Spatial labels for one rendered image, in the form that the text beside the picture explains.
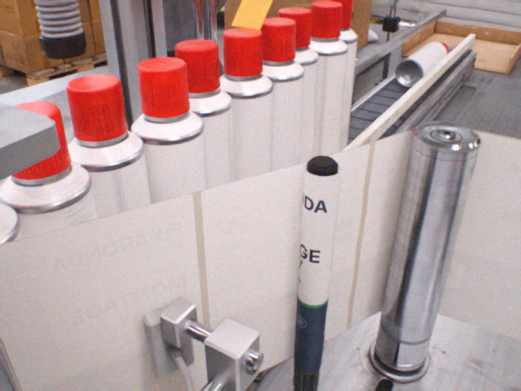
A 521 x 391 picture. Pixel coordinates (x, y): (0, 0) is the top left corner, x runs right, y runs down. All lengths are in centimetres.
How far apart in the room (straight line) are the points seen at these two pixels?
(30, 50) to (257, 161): 340
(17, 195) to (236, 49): 21
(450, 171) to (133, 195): 19
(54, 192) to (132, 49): 26
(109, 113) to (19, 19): 343
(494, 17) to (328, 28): 442
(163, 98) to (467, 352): 30
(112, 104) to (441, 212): 20
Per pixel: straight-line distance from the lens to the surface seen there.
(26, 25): 376
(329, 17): 55
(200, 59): 38
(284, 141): 49
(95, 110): 32
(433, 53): 103
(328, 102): 57
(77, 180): 30
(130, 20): 51
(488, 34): 161
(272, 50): 46
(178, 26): 76
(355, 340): 42
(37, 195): 29
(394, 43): 94
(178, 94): 35
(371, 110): 84
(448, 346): 43
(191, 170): 36
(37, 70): 384
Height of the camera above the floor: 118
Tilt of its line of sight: 31 degrees down
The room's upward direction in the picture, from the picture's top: straight up
